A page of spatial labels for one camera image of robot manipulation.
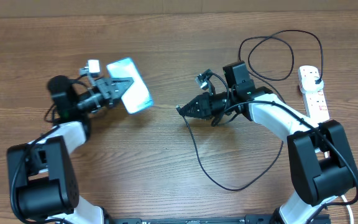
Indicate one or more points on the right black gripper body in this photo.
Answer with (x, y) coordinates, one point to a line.
(217, 105)

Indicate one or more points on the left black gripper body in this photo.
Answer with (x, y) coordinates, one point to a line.
(104, 96)

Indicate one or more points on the Samsung Galaxy smartphone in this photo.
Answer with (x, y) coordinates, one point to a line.
(137, 97)

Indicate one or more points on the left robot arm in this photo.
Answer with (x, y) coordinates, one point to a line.
(42, 182)

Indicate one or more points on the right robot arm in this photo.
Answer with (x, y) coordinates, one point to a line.
(322, 166)

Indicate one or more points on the white charger plug adapter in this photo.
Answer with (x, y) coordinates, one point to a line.
(311, 85)

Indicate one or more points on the white power strip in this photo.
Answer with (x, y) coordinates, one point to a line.
(315, 103)

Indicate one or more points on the cardboard backdrop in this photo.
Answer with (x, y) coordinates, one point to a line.
(56, 8)

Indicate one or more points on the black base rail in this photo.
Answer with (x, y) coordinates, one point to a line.
(197, 221)

